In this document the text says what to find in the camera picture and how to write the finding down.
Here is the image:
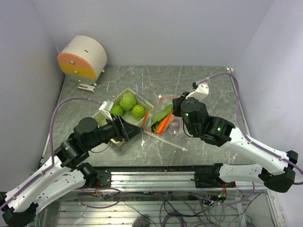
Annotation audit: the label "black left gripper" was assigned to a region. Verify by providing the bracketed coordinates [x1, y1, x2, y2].
[85, 113, 143, 149]

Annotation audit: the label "purple onion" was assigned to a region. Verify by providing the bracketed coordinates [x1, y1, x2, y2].
[170, 118, 182, 130]

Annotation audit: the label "green leafy vegetable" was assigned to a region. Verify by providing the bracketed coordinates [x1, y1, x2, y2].
[151, 104, 173, 132]

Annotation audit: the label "clear bag orange zipper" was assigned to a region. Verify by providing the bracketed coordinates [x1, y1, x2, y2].
[143, 95, 185, 140]

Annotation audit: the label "red meat slab orange rind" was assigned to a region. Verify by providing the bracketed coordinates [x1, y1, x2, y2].
[156, 113, 172, 135]

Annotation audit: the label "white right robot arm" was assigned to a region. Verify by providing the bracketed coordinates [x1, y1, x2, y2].
[172, 92, 298, 193]

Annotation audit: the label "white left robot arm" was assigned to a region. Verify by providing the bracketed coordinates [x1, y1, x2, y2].
[0, 115, 143, 227]

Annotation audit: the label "clear bag white dots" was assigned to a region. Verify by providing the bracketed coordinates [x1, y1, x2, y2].
[144, 131, 188, 152]

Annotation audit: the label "pale green perforated basket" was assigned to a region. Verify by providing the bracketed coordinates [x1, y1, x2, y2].
[92, 88, 154, 147]

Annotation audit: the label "large green cabbage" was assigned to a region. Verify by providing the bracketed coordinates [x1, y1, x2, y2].
[120, 93, 137, 111]

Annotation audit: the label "small white grey block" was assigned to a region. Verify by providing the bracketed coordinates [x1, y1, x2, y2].
[78, 83, 96, 93]

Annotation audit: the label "round drawer cabinet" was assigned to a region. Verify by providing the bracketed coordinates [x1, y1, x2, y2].
[57, 35, 107, 85]

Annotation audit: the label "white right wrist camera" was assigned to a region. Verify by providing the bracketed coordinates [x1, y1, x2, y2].
[186, 82, 209, 101]

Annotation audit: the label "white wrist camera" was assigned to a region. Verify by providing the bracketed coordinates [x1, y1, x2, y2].
[98, 100, 114, 120]
[186, 82, 209, 101]

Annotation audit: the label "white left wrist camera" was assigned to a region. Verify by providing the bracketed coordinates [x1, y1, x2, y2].
[98, 100, 114, 120]

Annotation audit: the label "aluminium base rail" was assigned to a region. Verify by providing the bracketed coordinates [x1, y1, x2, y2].
[30, 165, 275, 192]

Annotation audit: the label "loose cables under table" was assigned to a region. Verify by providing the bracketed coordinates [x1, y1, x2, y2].
[75, 184, 263, 227]

